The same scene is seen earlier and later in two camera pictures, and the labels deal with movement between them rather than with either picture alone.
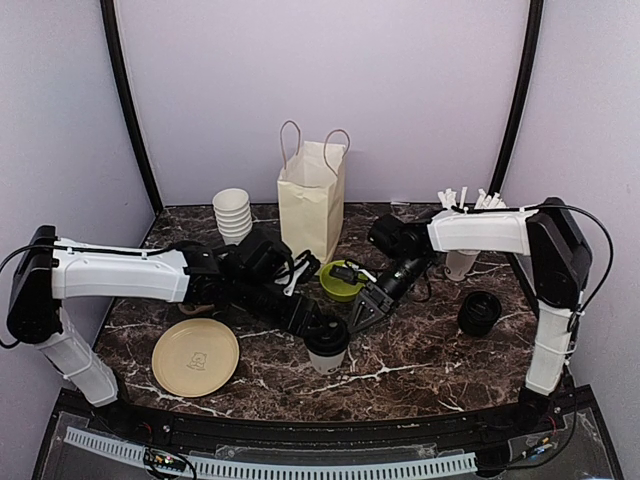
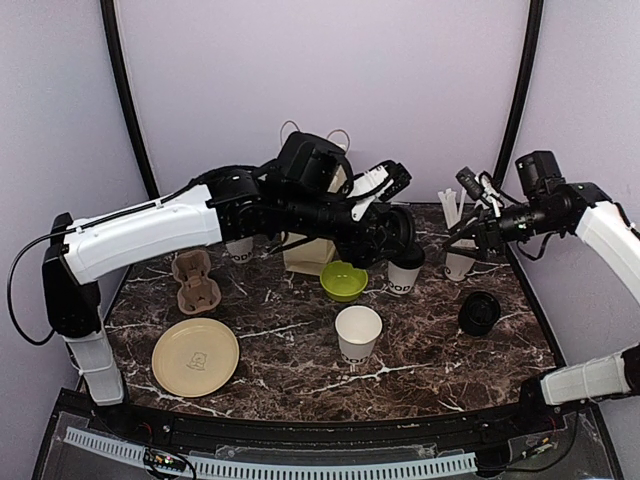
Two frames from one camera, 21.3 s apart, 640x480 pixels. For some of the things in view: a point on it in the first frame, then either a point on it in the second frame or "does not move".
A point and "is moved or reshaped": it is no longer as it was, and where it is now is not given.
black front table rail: (118, 417) does not move
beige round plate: (195, 357) does not move
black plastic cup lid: (326, 337) is moved or reshaped
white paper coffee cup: (326, 364) is moved or reshaped
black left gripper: (301, 317) -> (371, 242)
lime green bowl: (337, 289) does not move
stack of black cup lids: (479, 312) does not move
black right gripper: (378, 297) -> (486, 232)
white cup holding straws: (458, 263) does not move
